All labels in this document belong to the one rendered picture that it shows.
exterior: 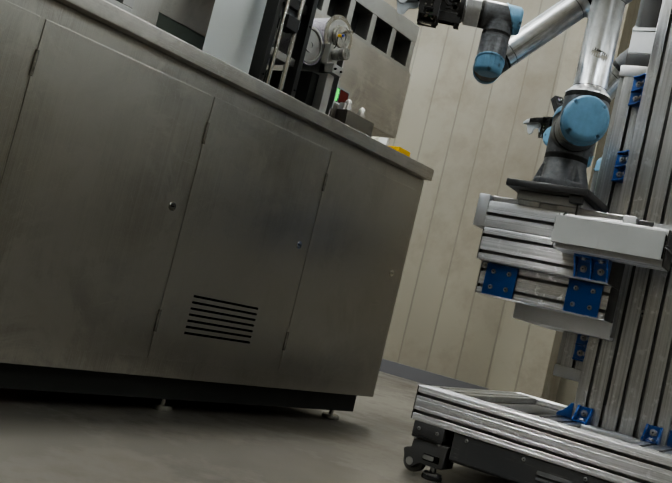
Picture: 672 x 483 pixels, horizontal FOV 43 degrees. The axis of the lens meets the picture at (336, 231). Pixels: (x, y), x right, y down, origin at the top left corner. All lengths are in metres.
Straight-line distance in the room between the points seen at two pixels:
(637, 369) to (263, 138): 1.17
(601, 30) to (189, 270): 1.21
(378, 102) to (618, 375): 1.75
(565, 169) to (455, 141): 3.25
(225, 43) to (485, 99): 3.06
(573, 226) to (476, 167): 3.31
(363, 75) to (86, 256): 1.89
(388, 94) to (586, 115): 1.63
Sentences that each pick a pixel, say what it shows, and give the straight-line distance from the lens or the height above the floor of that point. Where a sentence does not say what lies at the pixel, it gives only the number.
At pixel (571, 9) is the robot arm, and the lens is 2.47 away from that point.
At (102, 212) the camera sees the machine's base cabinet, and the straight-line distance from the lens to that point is 1.99.
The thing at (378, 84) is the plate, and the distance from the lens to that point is 3.66.
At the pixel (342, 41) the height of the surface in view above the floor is 1.24.
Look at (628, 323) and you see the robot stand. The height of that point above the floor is 0.52.
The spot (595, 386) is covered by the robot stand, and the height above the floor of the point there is 0.33.
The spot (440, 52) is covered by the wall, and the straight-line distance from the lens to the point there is 5.80.
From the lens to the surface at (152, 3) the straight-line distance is 2.47.
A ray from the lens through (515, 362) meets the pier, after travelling 4.86.
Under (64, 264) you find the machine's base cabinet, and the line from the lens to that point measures 1.95.
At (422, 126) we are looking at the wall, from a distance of 5.67.
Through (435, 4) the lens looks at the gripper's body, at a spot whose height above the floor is 1.20.
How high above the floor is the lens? 0.40
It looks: 4 degrees up
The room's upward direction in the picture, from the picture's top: 14 degrees clockwise
